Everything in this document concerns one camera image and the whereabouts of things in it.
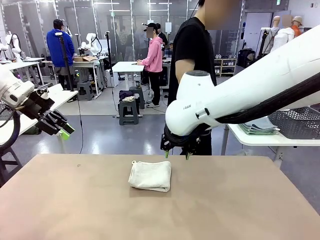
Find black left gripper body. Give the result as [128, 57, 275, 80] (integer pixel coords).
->
[23, 89, 55, 121]

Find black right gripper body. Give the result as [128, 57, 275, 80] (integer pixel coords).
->
[169, 136, 199, 151]

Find white terry towel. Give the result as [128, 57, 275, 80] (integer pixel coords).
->
[127, 159, 173, 193]

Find green towel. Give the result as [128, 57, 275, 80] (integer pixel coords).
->
[238, 123, 281, 136]

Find grey plastic basket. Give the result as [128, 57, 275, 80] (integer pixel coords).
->
[268, 106, 320, 140]

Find dark green bag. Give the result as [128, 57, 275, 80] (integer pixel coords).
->
[21, 126, 43, 136]

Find white table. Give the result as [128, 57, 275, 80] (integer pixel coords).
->
[221, 103, 320, 162]
[0, 83, 79, 154]

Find grey plastic stool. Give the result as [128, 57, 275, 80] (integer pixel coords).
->
[129, 86, 146, 110]
[118, 99, 140, 126]
[76, 80, 95, 102]

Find long white workbench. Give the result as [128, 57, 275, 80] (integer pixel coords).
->
[0, 56, 46, 90]

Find black tripod pole white head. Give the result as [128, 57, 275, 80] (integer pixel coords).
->
[55, 31, 75, 92]

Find grey metal desk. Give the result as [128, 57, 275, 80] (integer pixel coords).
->
[71, 59, 107, 97]

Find dark purple cloth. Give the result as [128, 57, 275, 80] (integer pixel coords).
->
[118, 89, 136, 100]

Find person in blue hoodie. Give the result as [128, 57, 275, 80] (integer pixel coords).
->
[46, 18, 76, 91]

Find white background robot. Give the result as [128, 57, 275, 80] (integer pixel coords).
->
[0, 30, 24, 63]
[80, 32, 103, 57]

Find open cardboard box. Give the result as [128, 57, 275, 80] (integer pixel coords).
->
[74, 55, 99, 63]

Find blue-grey cloth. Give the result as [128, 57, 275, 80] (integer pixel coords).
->
[246, 116, 278, 130]

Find white height-adjustable desk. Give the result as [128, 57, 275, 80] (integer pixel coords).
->
[111, 61, 147, 119]

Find wooden shoe shelf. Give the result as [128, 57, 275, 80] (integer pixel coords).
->
[214, 57, 238, 78]

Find person in pink hoodie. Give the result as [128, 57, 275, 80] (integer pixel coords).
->
[136, 22, 165, 108]

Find person in black t-shirt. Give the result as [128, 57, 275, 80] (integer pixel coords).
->
[166, 0, 245, 156]

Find black bags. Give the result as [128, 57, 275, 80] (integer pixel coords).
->
[236, 48, 256, 70]

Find background person in black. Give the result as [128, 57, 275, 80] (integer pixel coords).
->
[155, 22, 170, 47]

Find black tripod stand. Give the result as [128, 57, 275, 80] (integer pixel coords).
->
[254, 26, 273, 61]

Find mannequin with white top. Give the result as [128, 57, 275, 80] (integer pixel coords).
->
[271, 14, 296, 52]

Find mannequin with orange shirt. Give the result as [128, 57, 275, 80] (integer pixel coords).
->
[291, 15, 305, 38]

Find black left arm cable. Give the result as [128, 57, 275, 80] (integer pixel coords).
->
[0, 104, 21, 151]

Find black metal frame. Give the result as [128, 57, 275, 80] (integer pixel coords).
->
[0, 146, 24, 188]

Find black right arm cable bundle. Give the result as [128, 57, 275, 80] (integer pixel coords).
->
[163, 82, 320, 147]

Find black camera pole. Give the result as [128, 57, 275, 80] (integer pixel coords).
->
[104, 31, 115, 76]

